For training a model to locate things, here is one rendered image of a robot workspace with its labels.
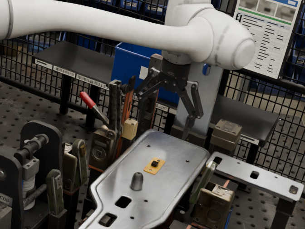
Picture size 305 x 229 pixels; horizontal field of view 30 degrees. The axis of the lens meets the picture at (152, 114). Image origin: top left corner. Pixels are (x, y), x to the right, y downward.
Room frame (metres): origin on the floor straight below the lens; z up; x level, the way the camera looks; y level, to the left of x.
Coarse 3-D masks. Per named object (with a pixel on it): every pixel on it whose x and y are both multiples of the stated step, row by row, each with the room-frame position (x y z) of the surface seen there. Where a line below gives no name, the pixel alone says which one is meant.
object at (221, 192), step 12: (204, 192) 1.25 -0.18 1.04; (216, 192) 1.25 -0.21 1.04; (228, 192) 1.26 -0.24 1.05; (204, 204) 1.25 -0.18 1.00; (216, 204) 1.24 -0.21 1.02; (228, 204) 1.23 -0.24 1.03; (204, 216) 1.24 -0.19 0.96; (216, 216) 1.24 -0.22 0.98; (228, 216) 1.24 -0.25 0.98; (204, 228) 1.24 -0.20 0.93; (216, 228) 1.23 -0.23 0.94
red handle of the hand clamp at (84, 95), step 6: (84, 96) 1.45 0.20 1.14; (84, 102) 1.45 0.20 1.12; (90, 102) 1.45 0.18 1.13; (90, 108) 1.44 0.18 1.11; (96, 108) 1.45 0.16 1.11; (96, 114) 1.44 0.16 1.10; (102, 114) 1.44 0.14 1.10; (102, 120) 1.43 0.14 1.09; (108, 120) 1.44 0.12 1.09; (108, 126) 1.43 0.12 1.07
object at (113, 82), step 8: (112, 88) 1.42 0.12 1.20; (120, 88) 1.42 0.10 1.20; (128, 88) 1.43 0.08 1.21; (112, 96) 1.42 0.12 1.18; (120, 96) 1.44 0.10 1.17; (112, 104) 1.42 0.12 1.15; (120, 104) 1.44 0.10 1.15; (112, 112) 1.41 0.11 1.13; (120, 112) 1.44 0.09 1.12; (112, 120) 1.41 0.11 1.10; (120, 120) 1.44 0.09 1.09; (112, 128) 1.41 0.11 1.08; (120, 128) 1.44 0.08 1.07
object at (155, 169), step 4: (152, 160) 1.41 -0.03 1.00; (156, 160) 1.41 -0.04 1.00; (160, 160) 1.41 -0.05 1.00; (164, 160) 1.42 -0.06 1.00; (148, 164) 1.38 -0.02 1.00; (152, 164) 1.38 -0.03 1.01; (156, 164) 1.37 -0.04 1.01; (160, 164) 1.39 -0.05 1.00; (144, 168) 1.36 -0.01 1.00; (148, 168) 1.36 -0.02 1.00; (152, 168) 1.37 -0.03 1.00; (156, 168) 1.37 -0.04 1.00; (160, 168) 1.38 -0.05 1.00; (148, 172) 1.34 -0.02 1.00; (152, 172) 1.35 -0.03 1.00; (156, 172) 1.35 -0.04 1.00
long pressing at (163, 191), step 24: (144, 144) 1.49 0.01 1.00; (168, 144) 1.52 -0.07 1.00; (192, 144) 1.55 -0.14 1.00; (120, 168) 1.34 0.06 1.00; (168, 168) 1.39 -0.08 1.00; (192, 168) 1.41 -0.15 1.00; (96, 192) 1.20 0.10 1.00; (120, 192) 1.23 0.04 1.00; (144, 192) 1.25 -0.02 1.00; (168, 192) 1.27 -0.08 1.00; (96, 216) 1.11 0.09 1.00; (120, 216) 1.13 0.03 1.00; (144, 216) 1.15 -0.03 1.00; (168, 216) 1.18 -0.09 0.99
